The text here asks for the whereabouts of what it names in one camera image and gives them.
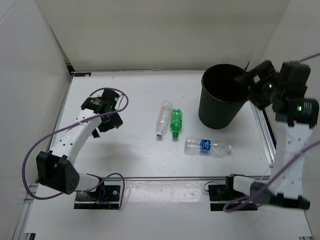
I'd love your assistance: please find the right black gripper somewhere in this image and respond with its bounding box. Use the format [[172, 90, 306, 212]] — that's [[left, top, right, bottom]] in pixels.
[[234, 60, 284, 112]]

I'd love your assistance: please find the clear bottle blue cap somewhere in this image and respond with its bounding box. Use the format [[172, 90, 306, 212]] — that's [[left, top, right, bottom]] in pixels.
[[156, 100, 173, 138]]

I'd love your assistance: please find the tall blue label water bottle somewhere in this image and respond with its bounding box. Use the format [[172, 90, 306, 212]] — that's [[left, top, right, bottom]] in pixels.
[[184, 136, 232, 158]]

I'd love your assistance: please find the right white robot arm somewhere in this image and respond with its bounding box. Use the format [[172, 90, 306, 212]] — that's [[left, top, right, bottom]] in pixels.
[[223, 60, 320, 213]]

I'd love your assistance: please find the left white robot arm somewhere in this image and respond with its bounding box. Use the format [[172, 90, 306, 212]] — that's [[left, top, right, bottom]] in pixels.
[[36, 88, 123, 200]]

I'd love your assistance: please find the black plastic bin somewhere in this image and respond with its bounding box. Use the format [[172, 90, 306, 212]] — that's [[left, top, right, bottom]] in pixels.
[[198, 64, 249, 130]]

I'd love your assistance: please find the green plastic bottle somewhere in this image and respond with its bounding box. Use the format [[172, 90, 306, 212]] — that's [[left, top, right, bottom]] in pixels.
[[170, 109, 183, 139]]

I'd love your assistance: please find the front aluminium rail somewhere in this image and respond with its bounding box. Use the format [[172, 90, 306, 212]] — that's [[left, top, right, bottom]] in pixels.
[[79, 175, 272, 181]]

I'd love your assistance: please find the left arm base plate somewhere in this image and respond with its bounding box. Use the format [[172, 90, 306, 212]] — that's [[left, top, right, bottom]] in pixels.
[[73, 180, 123, 210]]

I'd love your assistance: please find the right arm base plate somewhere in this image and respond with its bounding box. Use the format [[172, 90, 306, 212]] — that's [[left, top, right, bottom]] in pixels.
[[203, 179, 246, 212]]

